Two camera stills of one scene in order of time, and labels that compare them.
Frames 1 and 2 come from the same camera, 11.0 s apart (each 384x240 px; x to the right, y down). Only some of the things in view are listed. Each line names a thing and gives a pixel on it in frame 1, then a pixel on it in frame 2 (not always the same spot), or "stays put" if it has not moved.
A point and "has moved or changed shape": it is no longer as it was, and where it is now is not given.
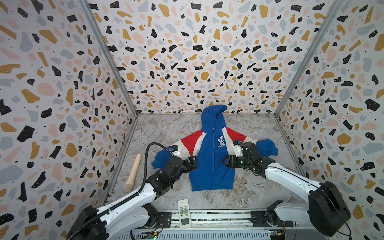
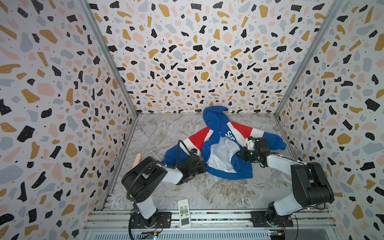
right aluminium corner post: [308, 56] stays put
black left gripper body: [180, 171] to [198, 169]
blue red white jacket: [209, 146] has moved or changed shape
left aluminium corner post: [111, 55] stays put
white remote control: [185, 220] stays put
